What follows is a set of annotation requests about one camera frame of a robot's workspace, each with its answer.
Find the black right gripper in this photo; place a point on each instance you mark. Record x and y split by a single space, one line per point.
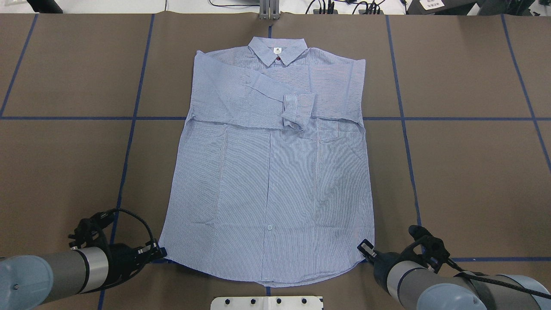
382 263

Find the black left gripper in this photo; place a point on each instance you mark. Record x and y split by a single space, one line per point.
122 261

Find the blue striped button shirt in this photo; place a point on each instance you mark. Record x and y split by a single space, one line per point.
271 182

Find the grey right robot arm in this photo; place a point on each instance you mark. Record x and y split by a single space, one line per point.
424 277

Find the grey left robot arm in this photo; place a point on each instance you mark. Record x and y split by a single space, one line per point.
28 281

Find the black box with label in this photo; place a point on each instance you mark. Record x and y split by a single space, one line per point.
440 7

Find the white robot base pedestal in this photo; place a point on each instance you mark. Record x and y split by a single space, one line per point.
268 303

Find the aluminium frame post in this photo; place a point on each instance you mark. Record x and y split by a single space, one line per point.
269 9

